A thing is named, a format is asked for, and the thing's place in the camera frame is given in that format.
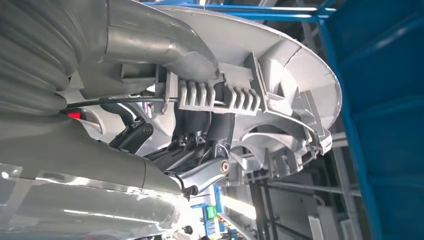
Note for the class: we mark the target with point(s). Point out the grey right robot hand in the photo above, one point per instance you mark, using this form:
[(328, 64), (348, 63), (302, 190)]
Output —
[(82, 185)]

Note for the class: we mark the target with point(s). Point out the blue metal shelf rack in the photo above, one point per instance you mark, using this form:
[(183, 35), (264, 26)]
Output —
[(381, 99)]

